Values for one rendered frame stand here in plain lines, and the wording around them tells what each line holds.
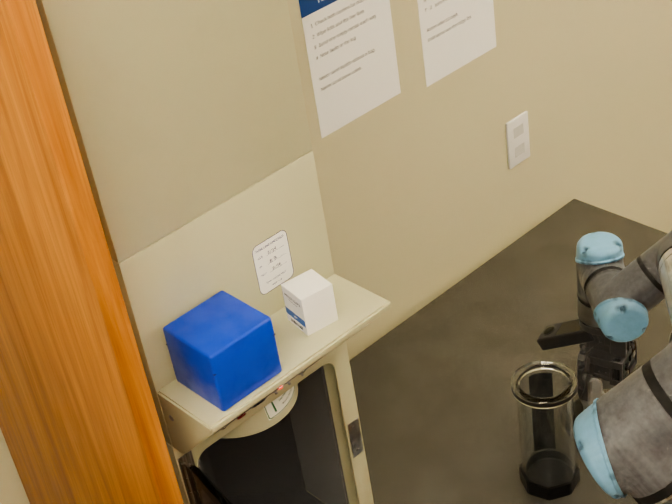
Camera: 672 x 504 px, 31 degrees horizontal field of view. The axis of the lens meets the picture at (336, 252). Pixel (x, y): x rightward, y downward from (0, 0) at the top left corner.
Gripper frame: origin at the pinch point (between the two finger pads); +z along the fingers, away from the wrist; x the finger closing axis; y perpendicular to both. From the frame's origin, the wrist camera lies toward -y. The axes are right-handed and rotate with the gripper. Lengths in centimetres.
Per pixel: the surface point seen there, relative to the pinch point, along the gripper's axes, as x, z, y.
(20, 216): -77, -80, -36
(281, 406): -51, -32, -26
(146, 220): -66, -74, -29
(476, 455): -14.0, 6.9, -16.3
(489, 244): 46, 6, -43
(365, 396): -7.9, 7.1, -43.2
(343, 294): -44, -50, -17
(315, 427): -41, -19, -29
